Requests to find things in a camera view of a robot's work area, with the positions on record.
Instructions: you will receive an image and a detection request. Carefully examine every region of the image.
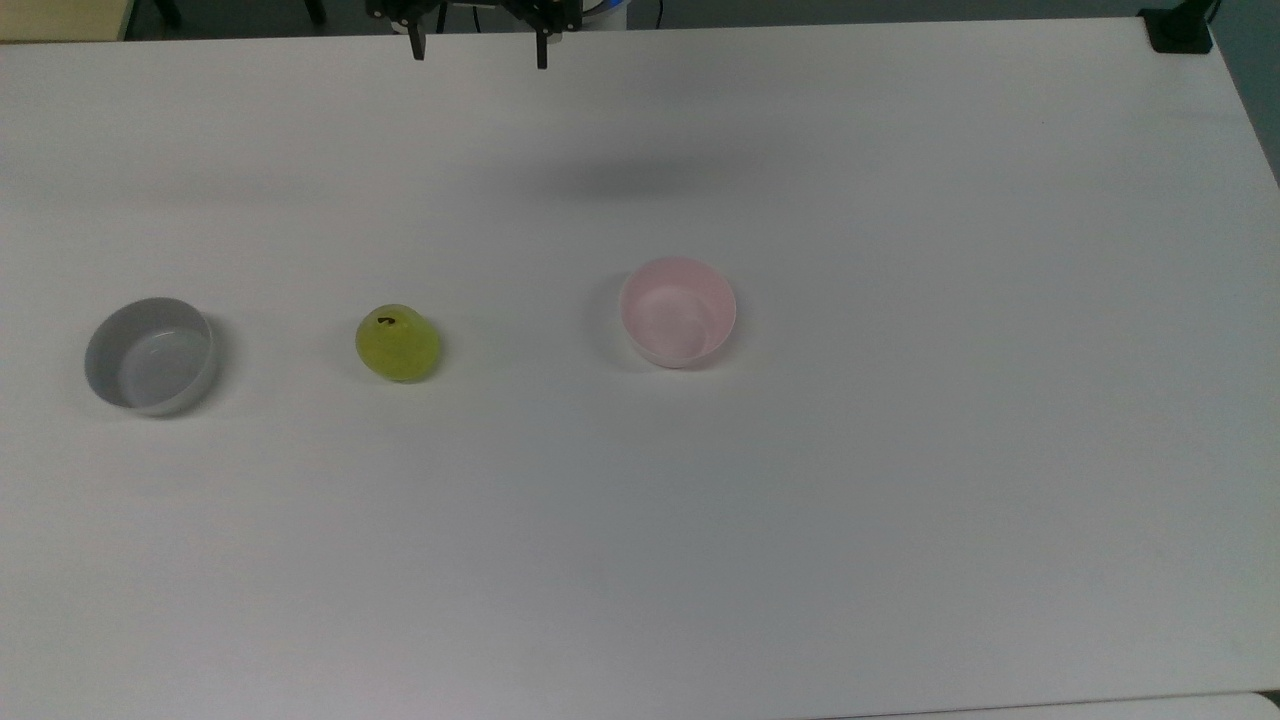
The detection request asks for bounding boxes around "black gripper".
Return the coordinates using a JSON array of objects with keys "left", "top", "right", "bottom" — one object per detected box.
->
[{"left": 365, "top": 0, "right": 583, "bottom": 71}]

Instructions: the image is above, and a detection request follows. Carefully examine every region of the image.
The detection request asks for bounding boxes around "green pear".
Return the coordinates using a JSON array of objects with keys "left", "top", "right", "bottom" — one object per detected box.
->
[{"left": 355, "top": 303, "right": 443, "bottom": 384}]

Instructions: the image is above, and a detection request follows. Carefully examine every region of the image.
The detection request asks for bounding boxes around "pink bowl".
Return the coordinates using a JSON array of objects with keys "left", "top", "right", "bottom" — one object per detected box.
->
[{"left": 617, "top": 256, "right": 738, "bottom": 370}]

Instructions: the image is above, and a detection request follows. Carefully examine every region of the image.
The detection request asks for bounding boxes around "grey bowl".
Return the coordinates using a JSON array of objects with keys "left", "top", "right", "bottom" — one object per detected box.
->
[{"left": 83, "top": 296, "right": 219, "bottom": 418}]

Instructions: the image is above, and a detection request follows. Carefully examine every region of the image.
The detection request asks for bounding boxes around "wooden table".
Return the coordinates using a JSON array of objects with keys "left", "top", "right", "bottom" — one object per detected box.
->
[{"left": 0, "top": 0, "right": 136, "bottom": 43}]

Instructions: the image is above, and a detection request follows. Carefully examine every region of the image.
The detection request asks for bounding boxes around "black corner table clamp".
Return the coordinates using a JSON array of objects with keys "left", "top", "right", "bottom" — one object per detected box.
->
[{"left": 1138, "top": 0, "right": 1223, "bottom": 55}]

